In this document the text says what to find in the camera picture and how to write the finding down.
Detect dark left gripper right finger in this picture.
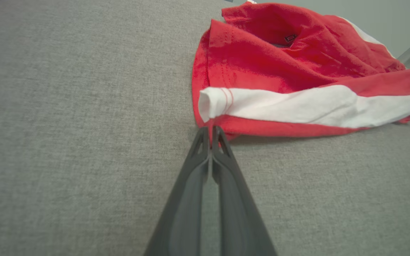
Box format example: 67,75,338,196
211,126,277,256

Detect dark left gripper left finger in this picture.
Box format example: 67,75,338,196
143,127,211,256

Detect red shorts with white stripe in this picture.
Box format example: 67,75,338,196
191,1,410,140

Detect grey fabric sofa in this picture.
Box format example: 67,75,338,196
0,0,410,256

